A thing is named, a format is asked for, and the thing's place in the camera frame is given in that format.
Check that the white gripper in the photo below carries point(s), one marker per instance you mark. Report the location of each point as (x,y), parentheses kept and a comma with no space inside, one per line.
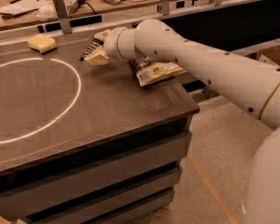
(111,45)

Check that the black rxbar chocolate wrapper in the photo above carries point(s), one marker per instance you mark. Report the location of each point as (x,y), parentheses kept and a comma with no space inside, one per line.
(95,44)

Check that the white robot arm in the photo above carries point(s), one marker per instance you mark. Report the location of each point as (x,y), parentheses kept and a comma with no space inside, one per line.
(252,85)

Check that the yellow sponge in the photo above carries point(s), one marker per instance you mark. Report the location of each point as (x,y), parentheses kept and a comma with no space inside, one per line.
(42,43)

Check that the grey power strip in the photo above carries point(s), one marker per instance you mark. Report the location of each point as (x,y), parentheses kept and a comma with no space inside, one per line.
(72,5)

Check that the brown chip bag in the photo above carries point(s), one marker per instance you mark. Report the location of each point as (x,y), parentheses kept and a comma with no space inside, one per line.
(149,72)

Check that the white papers on desk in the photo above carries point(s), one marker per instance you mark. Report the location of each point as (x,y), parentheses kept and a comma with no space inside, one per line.
(21,7)

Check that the grey drawer cabinet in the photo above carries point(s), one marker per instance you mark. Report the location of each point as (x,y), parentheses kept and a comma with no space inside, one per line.
(81,144)

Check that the metal bracket post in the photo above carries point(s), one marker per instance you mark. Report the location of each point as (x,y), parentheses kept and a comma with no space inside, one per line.
(62,15)

